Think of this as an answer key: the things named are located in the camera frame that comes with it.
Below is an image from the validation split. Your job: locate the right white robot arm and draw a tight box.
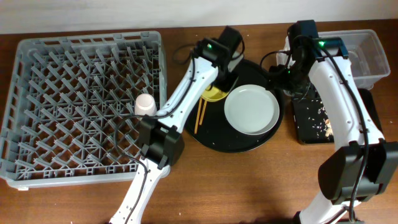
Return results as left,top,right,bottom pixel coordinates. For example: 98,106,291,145
266,20,397,223

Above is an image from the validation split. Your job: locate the white round plate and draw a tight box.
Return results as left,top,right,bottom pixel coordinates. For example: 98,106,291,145
224,85,280,136

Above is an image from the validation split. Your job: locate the pink plastic cup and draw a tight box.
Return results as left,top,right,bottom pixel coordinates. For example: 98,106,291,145
134,93,157,116

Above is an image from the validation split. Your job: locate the right wooden chopstick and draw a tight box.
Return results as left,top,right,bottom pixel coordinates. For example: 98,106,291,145
199,99,207,126

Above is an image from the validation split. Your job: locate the yellow bowl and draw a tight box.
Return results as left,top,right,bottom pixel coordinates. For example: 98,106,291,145
201,86,229,103

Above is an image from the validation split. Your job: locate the black rectangular waste tray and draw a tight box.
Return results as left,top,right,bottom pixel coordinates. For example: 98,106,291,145
290,88,384,145

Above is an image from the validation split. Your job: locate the round black serving tray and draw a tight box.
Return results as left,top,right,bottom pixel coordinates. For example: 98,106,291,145
185,59,284,153

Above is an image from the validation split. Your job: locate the clear plastic waste bin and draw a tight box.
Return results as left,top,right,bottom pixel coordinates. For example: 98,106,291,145
284,30,391,100

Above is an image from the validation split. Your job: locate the grey plastic dishwasher rack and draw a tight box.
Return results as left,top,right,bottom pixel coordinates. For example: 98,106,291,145
1,31,167,190

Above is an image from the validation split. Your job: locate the left wooden chopstick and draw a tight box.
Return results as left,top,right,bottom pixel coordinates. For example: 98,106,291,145
194,98,202,134

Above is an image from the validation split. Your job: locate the food scraps and rice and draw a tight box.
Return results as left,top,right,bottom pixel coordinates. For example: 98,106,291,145
306,100,333,139

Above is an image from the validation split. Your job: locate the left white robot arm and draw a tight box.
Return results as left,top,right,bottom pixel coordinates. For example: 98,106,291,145
110,26,244,223

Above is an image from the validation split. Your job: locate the wooden chopstick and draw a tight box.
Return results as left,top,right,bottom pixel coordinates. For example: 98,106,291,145
199,99,207,126
194,98,202,134

